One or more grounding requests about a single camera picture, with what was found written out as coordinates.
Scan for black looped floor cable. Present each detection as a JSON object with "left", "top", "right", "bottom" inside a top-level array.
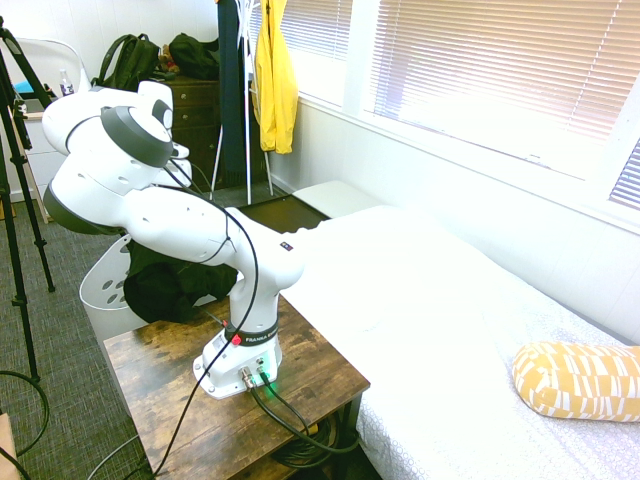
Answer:
[{"left": 0, "top": 368, "right": 52, "bottom": 480}]

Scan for white bed duvet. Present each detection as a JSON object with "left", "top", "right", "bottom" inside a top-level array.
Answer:
[{"left": 278, "top": 203, "right": 640, "bottom": 480}]

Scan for dark blue hanging garment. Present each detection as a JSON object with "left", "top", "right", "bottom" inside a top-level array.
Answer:
[{"left": 217, "top": 0, "right": 254, "bottom": 177}]

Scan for white coat rack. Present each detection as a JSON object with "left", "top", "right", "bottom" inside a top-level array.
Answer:
[{"left": 209, "top": 0, "right": 276, "bottom": 206}]

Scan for yellow white patterned pillow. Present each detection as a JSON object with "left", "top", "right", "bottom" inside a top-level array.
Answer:
[{"left": 510, "top": 340, "right": 640, "bottom": 424}]

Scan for black duffel bag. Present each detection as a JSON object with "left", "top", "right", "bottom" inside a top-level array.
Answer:
[{"left": 167, "top": 31, "right": 222, "bottom": 82}]

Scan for gray floor cable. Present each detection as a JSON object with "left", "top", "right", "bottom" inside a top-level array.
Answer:
[{"left": 83, "top": 431, "right": 145, "bottom": 480}]

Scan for wide white window blind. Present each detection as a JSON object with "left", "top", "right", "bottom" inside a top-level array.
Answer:
[{"left": 363, "top": 0, "right": 640, "bottom": 147}]

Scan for white perforated laundry basket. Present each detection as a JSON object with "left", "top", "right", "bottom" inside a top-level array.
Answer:
[{"left": 79, "top": 233, "right": 152, "bottom": 347}]

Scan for white plastic chair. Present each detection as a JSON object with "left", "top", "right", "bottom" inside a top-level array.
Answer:
[{"left": 13, "top": 38, "right": 95, "bottom": 102}]

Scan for rustic wooden table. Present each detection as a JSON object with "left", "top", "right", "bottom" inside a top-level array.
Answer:
[{"left": 102, "top": 293, "right": 373, "bottom": 480}]

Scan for black green backpack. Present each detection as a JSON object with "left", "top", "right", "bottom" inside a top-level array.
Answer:
[{"left": 90, "top": 32, "right": 163, "bottom": 93}]

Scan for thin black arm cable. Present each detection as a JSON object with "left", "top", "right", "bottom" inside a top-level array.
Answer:
[{"left": 152, "top": 148, "right": 262, "bottom": 477}]

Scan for cream bench cushion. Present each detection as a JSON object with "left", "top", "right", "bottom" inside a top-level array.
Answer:
[{"left": 291, "top": 180, "right": 383, "bottom": 220}]

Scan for black tripod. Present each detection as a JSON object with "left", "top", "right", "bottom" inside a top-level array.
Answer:
[{"left": 0, "top": 14, "right": 57, "bottom": 385}]

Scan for brown stuffed toy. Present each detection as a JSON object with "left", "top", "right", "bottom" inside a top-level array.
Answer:
[{"left": 158, "top": 43, "right": 180, "bottom": 77}]

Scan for narrow white window blind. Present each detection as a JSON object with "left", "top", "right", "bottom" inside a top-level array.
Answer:
[
  {"left": 608, "top": 138, "right": 640, "bottom": 212},
  {"left": 279, "top": 0, "right": 354, "bottom": 63}
]

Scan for coiled black cable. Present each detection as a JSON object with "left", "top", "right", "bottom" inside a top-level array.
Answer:
[{"left": 268, "top": 413, "right": 362, "bottom": 472}]

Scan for black clothes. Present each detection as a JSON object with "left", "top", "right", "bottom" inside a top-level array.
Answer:
[{"left": 122, "top": 238, "right": 239, "bottom": 325}]

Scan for yellow jacket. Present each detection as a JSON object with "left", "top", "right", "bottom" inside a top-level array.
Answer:
[{"left": 251, "top": 0, "right": 300, "bottom": 156}]

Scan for base connector cable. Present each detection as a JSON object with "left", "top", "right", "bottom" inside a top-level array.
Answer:
[{"left": 248, "top": 382, "right": 362, "bottom": 455}]

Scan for dark wooden dresser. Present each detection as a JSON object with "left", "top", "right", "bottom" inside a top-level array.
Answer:
[{"left": 163, "top": 74, "right": 267, "bottom": 192}]

